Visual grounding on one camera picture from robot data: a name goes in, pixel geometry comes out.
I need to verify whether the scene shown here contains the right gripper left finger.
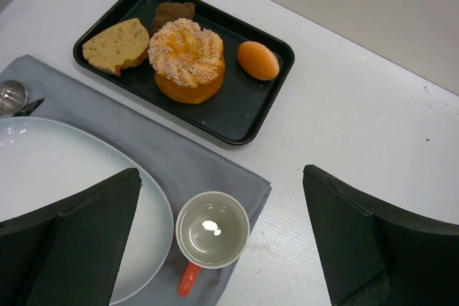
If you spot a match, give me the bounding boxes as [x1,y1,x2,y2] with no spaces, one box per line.
[1,168,141,305]

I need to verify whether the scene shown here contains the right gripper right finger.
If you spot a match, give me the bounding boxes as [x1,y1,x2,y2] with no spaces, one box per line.
[303,165,458,305]

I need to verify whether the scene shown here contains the yellow bread slice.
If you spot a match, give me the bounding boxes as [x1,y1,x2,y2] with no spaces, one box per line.
[82,18,150,77]

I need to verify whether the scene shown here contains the white oval plate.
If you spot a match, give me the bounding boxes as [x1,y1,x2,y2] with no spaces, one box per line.
[1,117,174,305]

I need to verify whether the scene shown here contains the grey cloth placemat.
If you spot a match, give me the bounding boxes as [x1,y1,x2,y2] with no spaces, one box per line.
[1,55,271,305]

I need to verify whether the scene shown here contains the orange mug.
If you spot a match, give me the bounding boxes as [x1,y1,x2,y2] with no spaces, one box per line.
[175,191,250,297]

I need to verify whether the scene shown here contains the silver spoon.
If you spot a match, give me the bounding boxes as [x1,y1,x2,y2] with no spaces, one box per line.
[0,80,28,115]

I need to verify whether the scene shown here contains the small orange round bun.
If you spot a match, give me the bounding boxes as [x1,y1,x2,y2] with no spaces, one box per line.
[237,41,280,81]

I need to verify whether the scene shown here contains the large orange sugared bun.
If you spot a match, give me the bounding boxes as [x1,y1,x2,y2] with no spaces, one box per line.
[148,18,225,105]

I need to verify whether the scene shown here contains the brown chocolate pastry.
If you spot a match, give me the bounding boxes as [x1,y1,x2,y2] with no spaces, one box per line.
[151,2,196,34]

